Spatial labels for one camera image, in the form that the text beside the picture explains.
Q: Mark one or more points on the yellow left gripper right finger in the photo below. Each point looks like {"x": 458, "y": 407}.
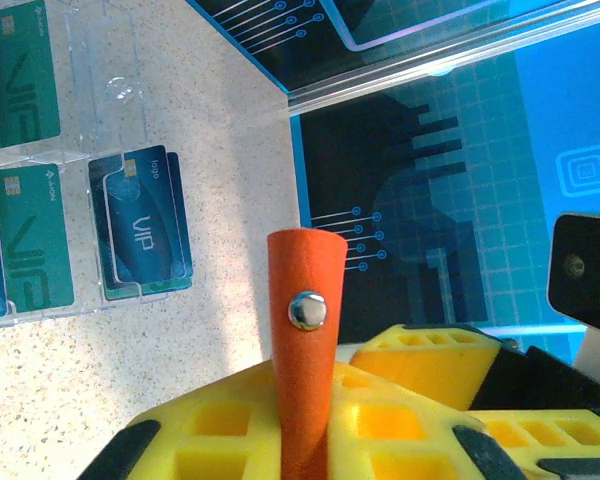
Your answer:
{"x": 390, "y": 445}

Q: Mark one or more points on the orange card holder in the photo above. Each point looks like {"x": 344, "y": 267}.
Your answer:
{"x": 305, "y": 260}

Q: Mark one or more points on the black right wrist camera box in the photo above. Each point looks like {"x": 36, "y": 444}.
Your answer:
{"x": 585, "y": 270}

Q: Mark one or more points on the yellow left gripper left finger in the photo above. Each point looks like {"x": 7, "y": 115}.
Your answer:
{"x": 220, "y": 440}

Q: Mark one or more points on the green VIP card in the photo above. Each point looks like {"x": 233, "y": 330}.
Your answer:
{"x": 35, "y": 240}
{"x": 155, "y": 290}
{"x": 25, "y": 75}

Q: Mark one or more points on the clear acrylic card stand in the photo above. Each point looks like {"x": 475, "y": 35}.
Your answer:
{"x": 105, "y": 75}

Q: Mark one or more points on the aluminium frame post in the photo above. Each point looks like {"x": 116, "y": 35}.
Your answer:
{"x": 430, "y": 60}

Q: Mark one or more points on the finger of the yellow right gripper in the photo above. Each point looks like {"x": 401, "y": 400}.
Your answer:
{"x": 555, "y": 440}
{"x": 425, "y": 365}

